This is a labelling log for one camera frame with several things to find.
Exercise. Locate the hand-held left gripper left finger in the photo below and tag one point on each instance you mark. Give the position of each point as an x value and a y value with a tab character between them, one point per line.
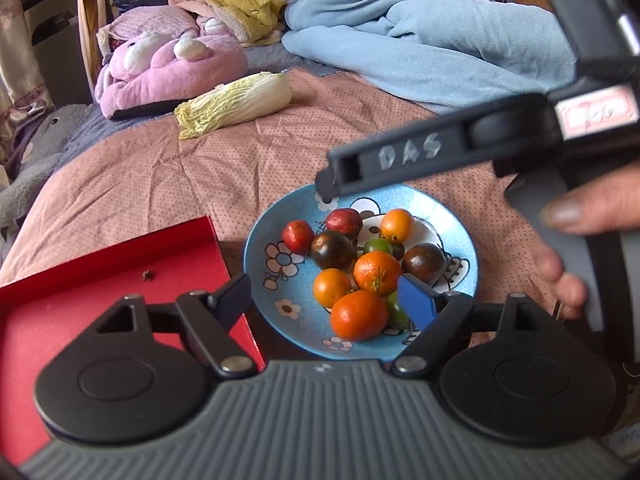
235	300

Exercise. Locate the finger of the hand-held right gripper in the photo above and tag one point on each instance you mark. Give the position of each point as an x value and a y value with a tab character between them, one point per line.
325	190

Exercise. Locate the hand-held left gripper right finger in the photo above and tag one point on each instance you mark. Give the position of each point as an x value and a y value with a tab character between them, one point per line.
417	305

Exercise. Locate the green tomato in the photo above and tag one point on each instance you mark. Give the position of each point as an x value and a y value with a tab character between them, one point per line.
377	246
394	315

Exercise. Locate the small red tomato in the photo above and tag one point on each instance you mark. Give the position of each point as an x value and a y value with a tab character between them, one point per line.
344	222
298	236

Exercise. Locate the dark brown tomato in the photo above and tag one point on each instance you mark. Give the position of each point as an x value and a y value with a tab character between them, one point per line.
423	262
332	249

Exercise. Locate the blue cartoon tiger plate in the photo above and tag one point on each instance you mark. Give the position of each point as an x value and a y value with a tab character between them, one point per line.
300	330

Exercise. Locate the small mandarin orange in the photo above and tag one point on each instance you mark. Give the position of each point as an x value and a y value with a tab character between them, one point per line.
396	225
331	287

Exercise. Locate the red tray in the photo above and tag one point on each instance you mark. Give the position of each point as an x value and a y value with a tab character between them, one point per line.
75	280

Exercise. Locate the person's right hand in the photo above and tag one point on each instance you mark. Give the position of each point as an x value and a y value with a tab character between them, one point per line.
600	210

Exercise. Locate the small dried stem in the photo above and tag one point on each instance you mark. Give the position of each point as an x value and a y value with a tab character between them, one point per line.
148	275

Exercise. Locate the light blue fleece blanket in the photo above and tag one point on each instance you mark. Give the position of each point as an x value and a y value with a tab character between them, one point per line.
425	50

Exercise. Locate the napa cabbage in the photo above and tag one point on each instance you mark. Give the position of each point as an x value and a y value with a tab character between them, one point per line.
240	100

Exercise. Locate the pink dotted bedspread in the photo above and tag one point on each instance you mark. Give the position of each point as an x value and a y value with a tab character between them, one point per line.
150	185

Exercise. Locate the pink plush toy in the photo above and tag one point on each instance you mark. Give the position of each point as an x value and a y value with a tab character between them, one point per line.
165	80

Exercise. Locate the yellow hooded plush blanket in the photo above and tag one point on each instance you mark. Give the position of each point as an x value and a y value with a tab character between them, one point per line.
235	5

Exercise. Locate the grey plush toy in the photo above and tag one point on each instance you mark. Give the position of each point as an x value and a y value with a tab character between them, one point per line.
30	170

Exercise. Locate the lilac pillow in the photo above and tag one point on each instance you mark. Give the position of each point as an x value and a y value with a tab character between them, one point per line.
150	20

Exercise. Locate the wooden board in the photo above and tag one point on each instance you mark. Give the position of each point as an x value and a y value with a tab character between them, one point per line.
90	35

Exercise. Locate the black treadmill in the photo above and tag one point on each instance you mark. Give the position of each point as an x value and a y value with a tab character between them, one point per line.
50	25

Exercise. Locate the beige floral curtain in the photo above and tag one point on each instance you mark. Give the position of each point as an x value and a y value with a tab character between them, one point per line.
20	35

